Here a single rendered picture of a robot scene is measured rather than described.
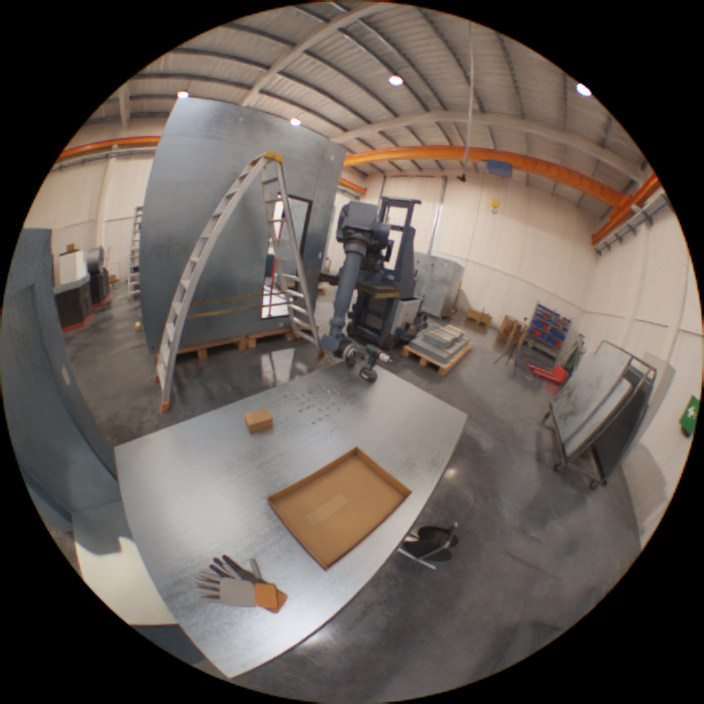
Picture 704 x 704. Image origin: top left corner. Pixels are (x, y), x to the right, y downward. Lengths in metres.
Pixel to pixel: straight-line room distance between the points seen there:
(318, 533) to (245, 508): 0.26
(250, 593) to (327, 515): 0.38
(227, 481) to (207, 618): 0.52
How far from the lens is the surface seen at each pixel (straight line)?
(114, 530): 1.71
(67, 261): 5.91
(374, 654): 1.52
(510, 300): 11.56
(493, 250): 11.90
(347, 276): 1.60
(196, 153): 2.85
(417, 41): 7.87
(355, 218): 1.73
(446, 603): 1.64
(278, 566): 0.76
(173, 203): 2.68
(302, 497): 0.82
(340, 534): 0.79
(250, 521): 0.80
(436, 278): 7.64
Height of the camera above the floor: 1.40
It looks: 25 degrees down
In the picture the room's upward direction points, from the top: 12 degrees clockwise
